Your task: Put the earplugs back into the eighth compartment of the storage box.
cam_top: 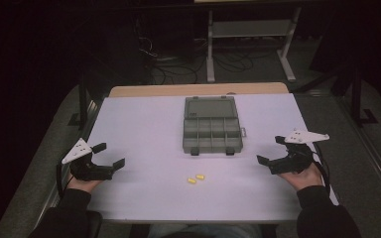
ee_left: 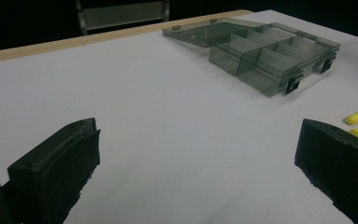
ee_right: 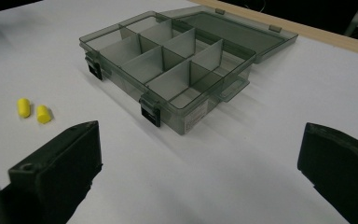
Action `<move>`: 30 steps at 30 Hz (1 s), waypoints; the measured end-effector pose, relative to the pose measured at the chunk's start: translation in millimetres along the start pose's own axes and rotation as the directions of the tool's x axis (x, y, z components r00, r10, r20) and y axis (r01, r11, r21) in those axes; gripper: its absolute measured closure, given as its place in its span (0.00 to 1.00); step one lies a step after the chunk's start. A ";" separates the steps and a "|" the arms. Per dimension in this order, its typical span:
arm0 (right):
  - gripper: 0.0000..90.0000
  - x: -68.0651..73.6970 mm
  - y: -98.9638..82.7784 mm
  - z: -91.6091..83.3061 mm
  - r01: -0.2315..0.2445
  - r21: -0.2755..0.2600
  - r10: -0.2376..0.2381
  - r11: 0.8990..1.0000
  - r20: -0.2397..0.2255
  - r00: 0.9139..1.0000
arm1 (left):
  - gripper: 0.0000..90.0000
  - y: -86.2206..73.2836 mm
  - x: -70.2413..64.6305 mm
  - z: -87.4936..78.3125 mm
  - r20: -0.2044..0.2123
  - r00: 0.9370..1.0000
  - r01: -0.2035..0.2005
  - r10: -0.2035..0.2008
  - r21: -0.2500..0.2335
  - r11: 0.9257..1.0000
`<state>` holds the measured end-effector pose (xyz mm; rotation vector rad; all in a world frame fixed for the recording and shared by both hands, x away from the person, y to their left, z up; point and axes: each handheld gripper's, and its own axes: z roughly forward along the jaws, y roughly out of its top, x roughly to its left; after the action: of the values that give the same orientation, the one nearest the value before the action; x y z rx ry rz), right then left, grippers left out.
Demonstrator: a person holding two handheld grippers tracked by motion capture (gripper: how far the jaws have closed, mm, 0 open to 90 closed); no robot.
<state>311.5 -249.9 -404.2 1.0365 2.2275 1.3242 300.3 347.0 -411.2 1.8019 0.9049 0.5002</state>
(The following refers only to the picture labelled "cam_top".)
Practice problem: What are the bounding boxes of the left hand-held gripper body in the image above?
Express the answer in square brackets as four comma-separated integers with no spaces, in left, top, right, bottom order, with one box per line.
[62,138,114,182]

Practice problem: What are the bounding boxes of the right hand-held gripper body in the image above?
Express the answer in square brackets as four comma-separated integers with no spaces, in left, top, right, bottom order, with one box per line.
[269,129,330,176]

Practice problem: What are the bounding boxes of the person's left hand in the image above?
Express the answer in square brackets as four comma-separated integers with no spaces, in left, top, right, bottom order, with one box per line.
[66,171,104,193]

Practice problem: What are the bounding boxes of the person's right hand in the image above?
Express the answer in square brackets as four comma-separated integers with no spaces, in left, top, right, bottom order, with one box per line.
[277,163,324,192]

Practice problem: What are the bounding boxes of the black metal stand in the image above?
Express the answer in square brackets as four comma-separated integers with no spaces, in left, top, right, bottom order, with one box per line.
[66,74,106,131]
[349,63,380,127]

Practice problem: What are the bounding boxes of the grey plastic organizer box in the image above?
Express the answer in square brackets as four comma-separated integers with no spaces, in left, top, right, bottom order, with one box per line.
[182,95,248,157]

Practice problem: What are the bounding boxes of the white metal stand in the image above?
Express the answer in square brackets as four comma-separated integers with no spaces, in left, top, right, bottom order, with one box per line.
[205,6,303,84]

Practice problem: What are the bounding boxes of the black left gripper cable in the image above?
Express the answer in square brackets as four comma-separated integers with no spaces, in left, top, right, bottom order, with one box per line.
[56,163,75,200]

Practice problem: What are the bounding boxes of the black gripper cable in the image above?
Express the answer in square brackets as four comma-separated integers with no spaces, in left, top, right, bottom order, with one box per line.
[312,143,332,195]
[56,163,75,200]

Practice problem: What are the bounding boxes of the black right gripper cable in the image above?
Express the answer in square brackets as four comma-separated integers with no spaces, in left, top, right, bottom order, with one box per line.
[312,143,332,195]

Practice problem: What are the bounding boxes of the black floor cables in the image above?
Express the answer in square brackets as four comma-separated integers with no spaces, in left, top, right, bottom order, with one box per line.
[134,31,279,86]

